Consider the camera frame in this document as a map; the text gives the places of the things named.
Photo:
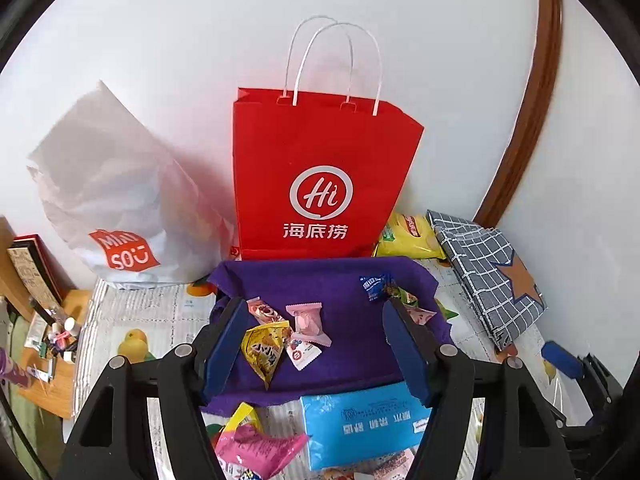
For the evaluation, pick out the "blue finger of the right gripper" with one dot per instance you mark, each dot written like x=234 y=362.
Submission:
x=563 y=360

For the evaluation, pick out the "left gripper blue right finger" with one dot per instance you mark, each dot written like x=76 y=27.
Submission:
x=414 y=348

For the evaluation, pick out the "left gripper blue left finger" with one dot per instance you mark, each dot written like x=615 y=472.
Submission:
x=220 y=346

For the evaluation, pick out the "yellow snack packet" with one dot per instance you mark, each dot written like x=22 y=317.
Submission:
x=262 y=347

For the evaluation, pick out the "strawberry print snack packet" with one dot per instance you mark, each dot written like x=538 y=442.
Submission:
x=263 y=313

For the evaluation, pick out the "green orange snack packet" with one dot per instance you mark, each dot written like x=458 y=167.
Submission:
x=406 y=298

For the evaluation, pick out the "white red snack packet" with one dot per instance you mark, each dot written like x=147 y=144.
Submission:
x=302 y=353

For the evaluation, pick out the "large pink snack bag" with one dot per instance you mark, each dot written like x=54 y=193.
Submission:
x=243 y=442

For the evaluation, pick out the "blue cookie snack packet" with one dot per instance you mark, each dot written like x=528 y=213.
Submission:
x=377 y=287

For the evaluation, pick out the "pink candy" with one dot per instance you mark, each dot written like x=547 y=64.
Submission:
x=308 y=324

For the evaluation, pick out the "pink white flat packet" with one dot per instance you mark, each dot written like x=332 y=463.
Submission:
x=419 y=316

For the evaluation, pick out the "blue tissue pack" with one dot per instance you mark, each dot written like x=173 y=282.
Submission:
x=352 y=427

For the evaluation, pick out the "purple towel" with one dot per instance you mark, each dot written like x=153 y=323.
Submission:
x=359 y=356

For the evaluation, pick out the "grey checked star cushion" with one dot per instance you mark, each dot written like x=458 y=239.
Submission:
x=503 y=293

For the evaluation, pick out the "yellow potato chips bag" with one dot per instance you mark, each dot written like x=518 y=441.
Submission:
x=410 y=236

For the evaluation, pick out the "white Miniso plastic bag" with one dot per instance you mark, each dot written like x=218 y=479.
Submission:
x=121 y=202

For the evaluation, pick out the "dark framed picture board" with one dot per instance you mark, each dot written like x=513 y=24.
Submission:
x=32 y=264

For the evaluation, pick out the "red paper shopping bag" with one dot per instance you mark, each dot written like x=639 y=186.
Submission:
x=316 y=175

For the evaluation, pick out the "brown wooden door frame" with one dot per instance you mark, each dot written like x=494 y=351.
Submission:
x=531 y=115

